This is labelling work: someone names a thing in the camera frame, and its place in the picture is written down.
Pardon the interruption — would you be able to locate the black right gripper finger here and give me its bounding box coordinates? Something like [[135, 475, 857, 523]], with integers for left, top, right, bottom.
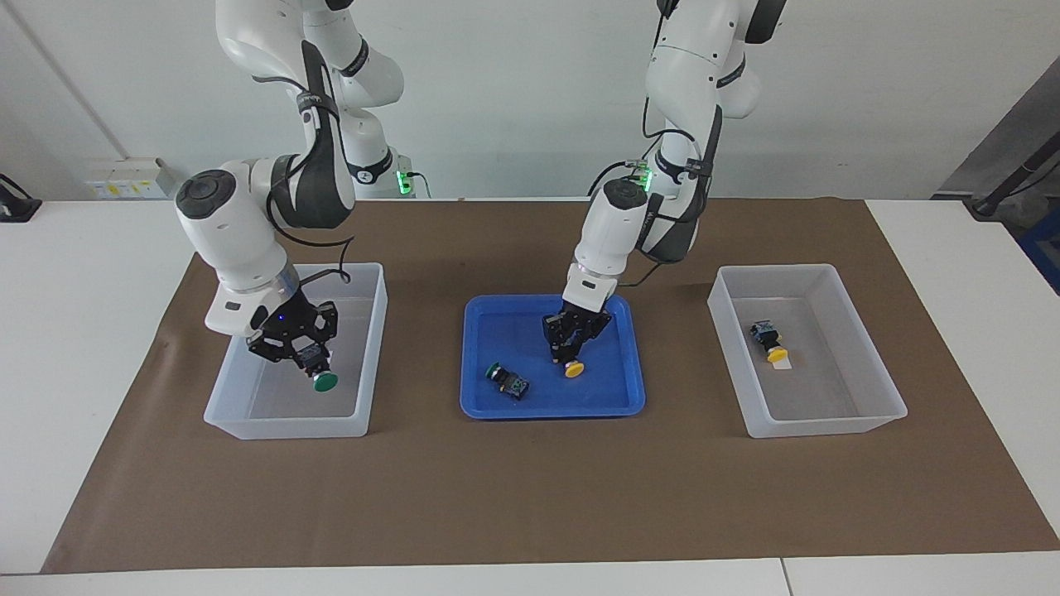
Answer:
[[247, 335, 306, 367], [315, 302, 340, 365]]

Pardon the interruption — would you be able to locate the yellow push button switch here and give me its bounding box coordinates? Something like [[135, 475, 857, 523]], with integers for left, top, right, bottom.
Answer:
[[749, 319, 790, 365], [556, 335, 586, 380]]

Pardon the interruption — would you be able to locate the green push button switch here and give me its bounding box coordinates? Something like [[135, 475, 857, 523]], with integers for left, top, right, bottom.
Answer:
[[485, 362, 531, 402], [298, 346, 340, 393]]

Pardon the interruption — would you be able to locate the blue plastic tray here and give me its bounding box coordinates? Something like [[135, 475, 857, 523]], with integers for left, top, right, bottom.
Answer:
[[460, 294, 647, 421]]

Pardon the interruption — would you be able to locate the translucent white plastic box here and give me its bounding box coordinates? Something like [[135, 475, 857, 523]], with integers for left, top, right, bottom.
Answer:
[[707, 264, 908, 440], [204, 262, 388, 440]]

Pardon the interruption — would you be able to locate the brown paper table mat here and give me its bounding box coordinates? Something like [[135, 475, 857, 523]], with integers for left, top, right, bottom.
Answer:
[[41, 197, 1060, 574]]

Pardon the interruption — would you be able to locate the black clamp device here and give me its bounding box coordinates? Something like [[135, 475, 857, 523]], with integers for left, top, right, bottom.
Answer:
[[0, 172, 42, 223]]

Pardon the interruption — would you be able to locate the black metal stand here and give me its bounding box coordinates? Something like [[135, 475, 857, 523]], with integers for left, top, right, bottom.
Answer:
[[965, 132, 1060, 220]]

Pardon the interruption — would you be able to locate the blue crate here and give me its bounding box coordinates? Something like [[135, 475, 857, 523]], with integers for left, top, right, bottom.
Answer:
[[1017, 205, 1060, 296]]

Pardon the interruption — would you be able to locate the grey partition panel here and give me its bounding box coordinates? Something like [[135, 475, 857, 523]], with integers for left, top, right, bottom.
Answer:
[[934, 58, 1060, 199]]

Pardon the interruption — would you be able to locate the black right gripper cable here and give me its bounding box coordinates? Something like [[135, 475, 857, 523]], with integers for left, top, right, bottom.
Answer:
[[253, 74, 357, 291]]

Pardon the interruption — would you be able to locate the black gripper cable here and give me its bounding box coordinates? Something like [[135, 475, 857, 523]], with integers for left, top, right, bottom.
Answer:
[[621, 0, 723, 288], [253, 74, 357, 291]]

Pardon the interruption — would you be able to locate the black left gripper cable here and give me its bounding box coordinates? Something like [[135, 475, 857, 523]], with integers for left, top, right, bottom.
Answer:
[[621, 0, 723, 288]]

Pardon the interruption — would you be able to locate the white wall socket strip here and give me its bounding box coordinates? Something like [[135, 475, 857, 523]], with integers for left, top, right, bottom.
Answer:
[[87, 157, 176, 200]]

